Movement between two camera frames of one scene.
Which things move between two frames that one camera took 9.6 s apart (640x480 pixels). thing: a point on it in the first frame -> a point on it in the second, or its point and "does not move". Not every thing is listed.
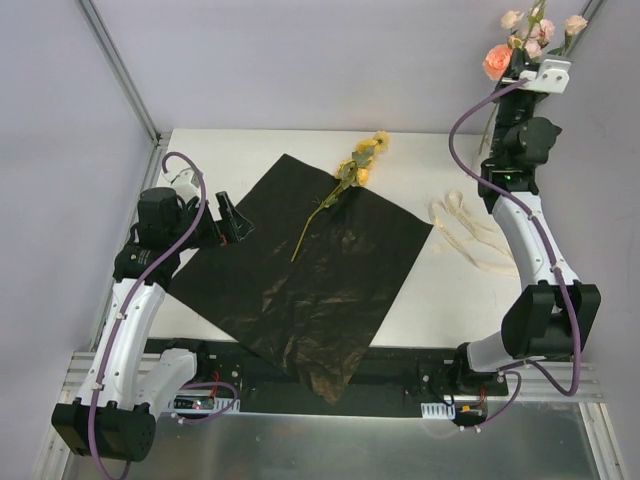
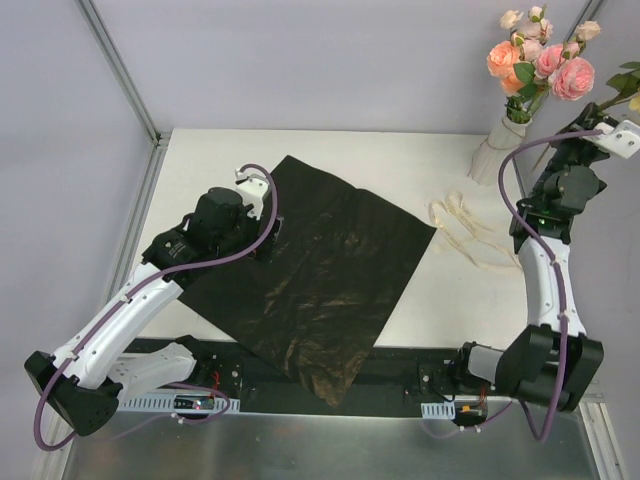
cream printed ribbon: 478,240 does not move
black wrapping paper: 311,285 does not move
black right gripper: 517,70 -> 588,118
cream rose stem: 510,20 does not move
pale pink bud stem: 574,25 -> 584,32
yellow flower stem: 352,172 -> 623,87
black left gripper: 220,226 -> 272,232
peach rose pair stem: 496,61 does not move
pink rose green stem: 538,15 -> 570,78
